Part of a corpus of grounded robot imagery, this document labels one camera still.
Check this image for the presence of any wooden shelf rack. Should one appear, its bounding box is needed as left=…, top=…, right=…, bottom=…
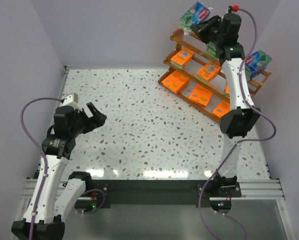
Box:
left=158, top=25, right=272, bottom=125

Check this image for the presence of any blue sponge pack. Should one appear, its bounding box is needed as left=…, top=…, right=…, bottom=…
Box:
left=178, top=0, right=214, bottom=35
left=205, top=41, right=218, bottom=60

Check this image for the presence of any black table base frame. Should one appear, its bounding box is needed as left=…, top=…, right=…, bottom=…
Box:
left=74, top=179, right=242, bottom=211

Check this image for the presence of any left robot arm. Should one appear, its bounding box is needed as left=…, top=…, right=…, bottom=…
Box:
left=11, top=100, right=107, bottom=240

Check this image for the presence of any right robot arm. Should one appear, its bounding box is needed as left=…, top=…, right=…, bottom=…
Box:
left=191, top=12, right=260, bottom=196

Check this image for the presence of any orange sponge box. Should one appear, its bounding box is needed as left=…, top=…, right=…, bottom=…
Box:
left=170, top=47, right=195, bottom=70
left=212, top=100, right=230, bottom=118
left=223, top=83, right=230, bottom=97
left=196, top=61, right=222, bottom=84

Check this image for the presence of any green sponge pack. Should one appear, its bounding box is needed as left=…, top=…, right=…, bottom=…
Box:
left=245, top=49, right=273, bottom=81

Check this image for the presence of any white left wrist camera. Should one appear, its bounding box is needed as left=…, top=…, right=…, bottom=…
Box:
left=60, top=92, right=82, bottom=111

